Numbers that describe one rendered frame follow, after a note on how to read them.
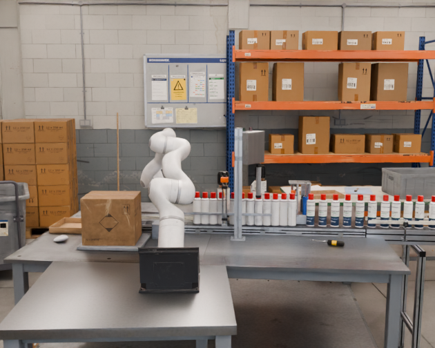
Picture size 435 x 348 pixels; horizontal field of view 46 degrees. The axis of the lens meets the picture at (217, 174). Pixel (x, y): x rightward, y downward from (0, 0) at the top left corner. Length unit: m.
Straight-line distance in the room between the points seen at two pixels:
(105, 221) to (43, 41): 5.13
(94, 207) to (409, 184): 2.80
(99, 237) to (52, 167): 3.38
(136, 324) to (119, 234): 0.99
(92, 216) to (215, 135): 4.74
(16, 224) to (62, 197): 1.45
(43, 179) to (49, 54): 2.16
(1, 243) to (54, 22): 3.76
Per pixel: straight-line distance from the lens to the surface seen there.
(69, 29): 7.72
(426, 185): 4.75
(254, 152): 3.03
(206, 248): 2.93
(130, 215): 2.90
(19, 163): 6.34
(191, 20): 7.54
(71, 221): 3.61
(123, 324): 2.04
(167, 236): 2.37
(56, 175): 6.28
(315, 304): 3.81
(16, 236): 5.00
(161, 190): 2.46
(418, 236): 3.34
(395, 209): 3.30
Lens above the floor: 1.69
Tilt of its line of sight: 9 degrees down
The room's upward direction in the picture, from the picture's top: straight up
